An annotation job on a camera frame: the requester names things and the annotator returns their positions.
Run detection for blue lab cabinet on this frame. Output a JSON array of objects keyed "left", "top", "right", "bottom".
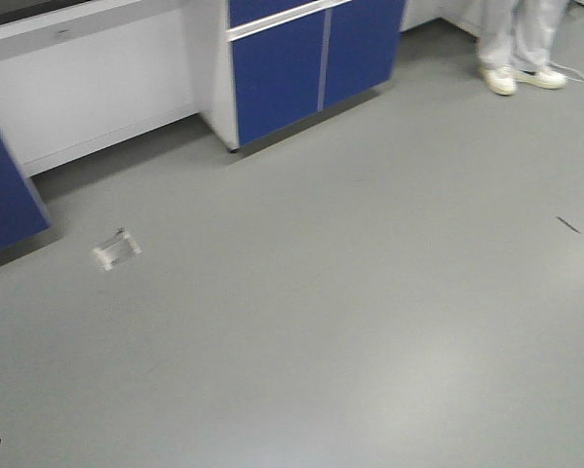
[{"left": 187, "top": 0, "right": 406, "bottom": 151}]

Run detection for metal floor socket plate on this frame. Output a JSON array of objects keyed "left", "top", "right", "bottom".
[{"left": 92, "top": 228, "right": 141, "bottom": 271}]

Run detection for white shoe left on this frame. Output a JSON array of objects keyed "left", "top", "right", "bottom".
[{"left": 480, "top": 66, "right": 517, "bottom": 97}]

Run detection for white shoe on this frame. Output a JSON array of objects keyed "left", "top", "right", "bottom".
[
  {"left": 514, "top": 67, "right": 567, "bottom": 90},
  {"left": 480, "top": 66, "right": 517, "bottom": 97}
]

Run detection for white bench panel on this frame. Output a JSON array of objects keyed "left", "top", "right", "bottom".
[{"left": 0, "top": 1, "right": 197, "bottom": 176}]

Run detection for blue cabinet left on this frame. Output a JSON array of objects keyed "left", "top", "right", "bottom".
[{"left": 0, "top": 133, "right": 51, "bottom": 252}]

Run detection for white shoe right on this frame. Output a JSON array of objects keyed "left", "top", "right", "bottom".
[{"left": 514, "top": 67, "right": 567, "bottom": 90}]

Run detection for person legs white trousers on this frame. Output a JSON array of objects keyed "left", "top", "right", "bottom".
[{"left": 478, "top": 0, "right": 568, "bottom": 71}]

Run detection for white floor cable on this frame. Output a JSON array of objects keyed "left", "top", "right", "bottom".
[{"left": 549, "top": 60, "right": 584, "bottom": 93}]

